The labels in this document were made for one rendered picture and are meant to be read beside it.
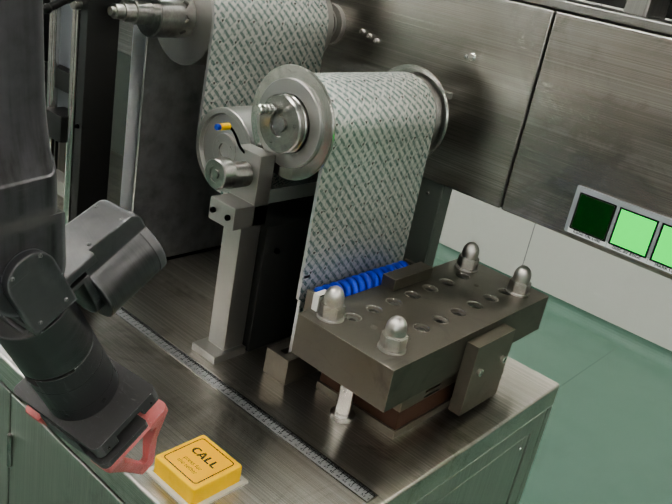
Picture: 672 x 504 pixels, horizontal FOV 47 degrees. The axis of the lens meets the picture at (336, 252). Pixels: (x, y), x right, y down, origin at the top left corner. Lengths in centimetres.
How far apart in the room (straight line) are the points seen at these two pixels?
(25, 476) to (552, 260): 300
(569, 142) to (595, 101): 7
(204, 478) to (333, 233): 37
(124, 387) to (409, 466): 47
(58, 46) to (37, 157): 74
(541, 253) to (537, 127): 270
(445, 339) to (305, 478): 25
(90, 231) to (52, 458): 60
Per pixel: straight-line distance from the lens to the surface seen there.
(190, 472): 89
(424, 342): 100
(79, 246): 56
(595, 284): 377
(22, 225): 50
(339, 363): 97
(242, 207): 101
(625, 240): 113
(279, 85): 101
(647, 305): 370
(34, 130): 49
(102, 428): 62
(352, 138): 101
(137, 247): 58
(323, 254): 105
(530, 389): 124
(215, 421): 100
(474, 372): 107
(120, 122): 192
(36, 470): 119
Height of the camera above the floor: 149
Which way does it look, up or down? 23 degrees down
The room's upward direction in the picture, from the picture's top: 11 degrees clockwise
